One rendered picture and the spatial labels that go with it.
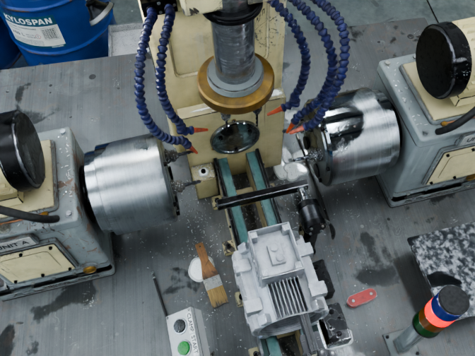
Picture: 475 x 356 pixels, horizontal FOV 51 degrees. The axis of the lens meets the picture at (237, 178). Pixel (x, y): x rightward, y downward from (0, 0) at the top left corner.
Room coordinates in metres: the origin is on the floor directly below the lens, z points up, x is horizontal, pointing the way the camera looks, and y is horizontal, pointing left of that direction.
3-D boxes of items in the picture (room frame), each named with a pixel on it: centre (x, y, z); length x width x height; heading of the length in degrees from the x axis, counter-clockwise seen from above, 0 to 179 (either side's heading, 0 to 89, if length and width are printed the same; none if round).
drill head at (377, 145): (0.80, -0.35, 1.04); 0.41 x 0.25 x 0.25; 100
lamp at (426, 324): (0.27, -0.41, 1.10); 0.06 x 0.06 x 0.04
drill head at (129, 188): (0.68, 0.33, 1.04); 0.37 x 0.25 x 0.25; 100
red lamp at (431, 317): (0.27, -0.41, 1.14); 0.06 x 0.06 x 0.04
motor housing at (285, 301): (0.39, -0.08, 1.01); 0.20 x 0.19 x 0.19; 11
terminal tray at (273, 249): (0.43, -0.07, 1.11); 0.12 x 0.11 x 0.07; 11
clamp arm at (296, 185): (0.64, -0.07, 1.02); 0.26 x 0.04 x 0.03; 100
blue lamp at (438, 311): (0.27, -0.41, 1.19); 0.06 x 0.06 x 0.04
